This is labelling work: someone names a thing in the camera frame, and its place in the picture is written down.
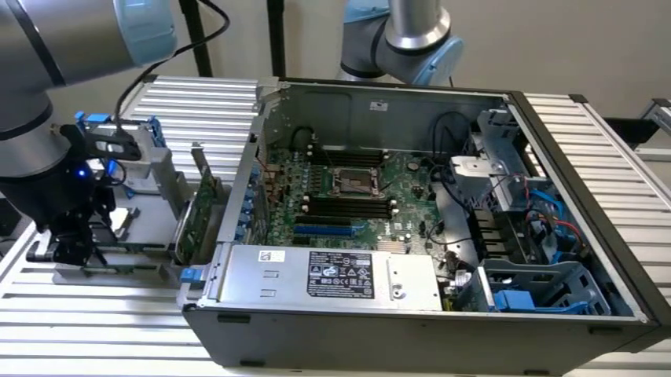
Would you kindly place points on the black bracket plate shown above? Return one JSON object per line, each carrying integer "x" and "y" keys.
{"x": 626, "y": 131}

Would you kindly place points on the disk in blue carrier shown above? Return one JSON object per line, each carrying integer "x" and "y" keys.
{"x": 150, "y": 141}

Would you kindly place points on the green graphics card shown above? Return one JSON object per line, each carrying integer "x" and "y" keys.
{"x": 202, "y": 204}

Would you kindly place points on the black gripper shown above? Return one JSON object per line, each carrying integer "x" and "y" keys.
{"x": 58, "y": 204}

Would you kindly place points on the black power supply label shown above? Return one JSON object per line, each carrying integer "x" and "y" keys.
{"x": 340, "y": 275}

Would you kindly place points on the black stand pole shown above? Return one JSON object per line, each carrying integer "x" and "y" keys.
{"x": 198, "y": 47}
{"x": 276, "y": 39}

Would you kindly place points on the black open PC case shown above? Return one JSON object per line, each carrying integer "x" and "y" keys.
{"x": 367, "y": 337}

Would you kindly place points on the metal disk bay cage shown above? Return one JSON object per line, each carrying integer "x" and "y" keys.
{"x": 492, "y": 165}

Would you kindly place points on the silver CPU chip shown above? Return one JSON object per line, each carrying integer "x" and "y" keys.
{"x": 124, "y": 218}

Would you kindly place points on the blue case latch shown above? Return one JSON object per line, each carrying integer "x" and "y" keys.
{"x": 190, "y": 274}

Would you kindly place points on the green RAM stick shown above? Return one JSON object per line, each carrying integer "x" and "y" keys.
{"x": 131, "y": 269}
{"x": 147, "y": 247}

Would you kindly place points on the black RAM slot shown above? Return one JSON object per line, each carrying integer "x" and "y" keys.
{"x": 348, "y": 212}
{"x": 346, "y": 162}
{"x": 348, "y": 202}
{"x": 346, "y": 154}
{"x": 348, "y": 207}
{"x": 346, "y": 150}
{"x": 346, "y": 158}
{"x": 348, "y": 197}

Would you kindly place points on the green motherboard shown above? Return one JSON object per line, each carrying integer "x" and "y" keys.
{"x": 408, "y": 192}

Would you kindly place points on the long black expansion slot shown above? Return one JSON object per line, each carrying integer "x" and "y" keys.
{"x": 322, "y": 220}

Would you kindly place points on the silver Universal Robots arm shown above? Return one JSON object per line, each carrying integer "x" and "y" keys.
{"x": 58, "y": 43}

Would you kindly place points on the long blue expansion slot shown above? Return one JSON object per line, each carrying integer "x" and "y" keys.
{"x": 322, "y": 230}

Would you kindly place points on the silver power supply unit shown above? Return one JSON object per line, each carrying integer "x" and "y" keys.
{"x": 251, "y": 282}

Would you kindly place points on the metal CPU socket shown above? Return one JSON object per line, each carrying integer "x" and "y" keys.
{"x": 354, "y": 180}

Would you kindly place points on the small white barcode sticker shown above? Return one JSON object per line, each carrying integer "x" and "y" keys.
{"x": 272, "y": 257}

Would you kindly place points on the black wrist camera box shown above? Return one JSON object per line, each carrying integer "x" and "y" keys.
{"x": 112, "y": 145}

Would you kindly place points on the grey parts rack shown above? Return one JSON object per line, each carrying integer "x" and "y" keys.
{"x": 152, "y": 224}

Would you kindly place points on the short black expansion slot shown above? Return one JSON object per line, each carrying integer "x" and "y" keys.
{"x": 304, "y": 240}

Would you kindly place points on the aluminium profile frame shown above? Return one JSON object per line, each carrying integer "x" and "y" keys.
{"x": 655, "y": 114}

